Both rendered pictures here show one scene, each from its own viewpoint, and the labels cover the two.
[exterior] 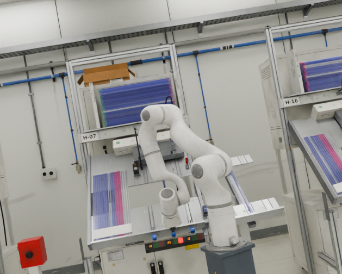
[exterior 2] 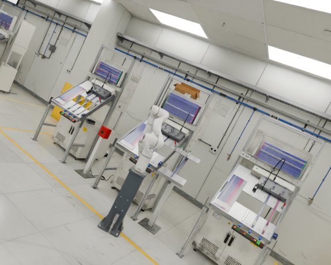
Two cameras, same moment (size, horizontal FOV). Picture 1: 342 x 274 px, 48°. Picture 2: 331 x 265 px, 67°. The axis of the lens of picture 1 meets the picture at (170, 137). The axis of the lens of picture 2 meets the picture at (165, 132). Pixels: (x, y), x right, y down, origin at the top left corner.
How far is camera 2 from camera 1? 1.54 m
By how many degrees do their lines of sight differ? 28
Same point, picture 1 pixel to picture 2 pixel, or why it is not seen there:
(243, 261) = (136, 179)
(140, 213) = not seen: hidden behind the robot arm
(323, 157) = (229, 187)
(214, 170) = (148, 140)
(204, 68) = (254, 119)
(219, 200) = (144, 153)
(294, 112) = (249, 163)
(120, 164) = not seen: hidden behind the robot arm
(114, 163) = not seen: hidden behind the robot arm
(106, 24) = (224, 68)
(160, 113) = (156, 111)
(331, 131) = (249, 182)
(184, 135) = (154, 123)
